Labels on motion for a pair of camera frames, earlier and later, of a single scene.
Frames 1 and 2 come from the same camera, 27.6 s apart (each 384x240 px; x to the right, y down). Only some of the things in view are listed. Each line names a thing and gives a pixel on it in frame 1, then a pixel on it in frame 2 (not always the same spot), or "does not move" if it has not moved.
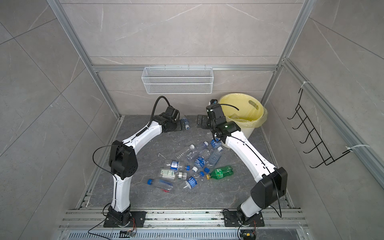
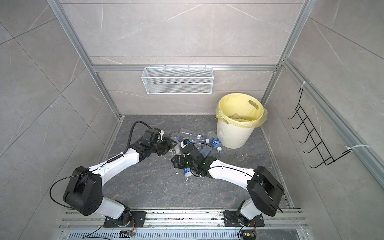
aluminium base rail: (90, 224) does not move
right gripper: (205, 118) → (179, 159)
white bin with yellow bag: (247, 112) does not move
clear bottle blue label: (217, 144) does not move
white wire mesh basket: (177, 80) does not move
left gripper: (180, 125) → (169, 144)
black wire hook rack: (312, 132) does not move
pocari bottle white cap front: (191, 182) → (187, 173)
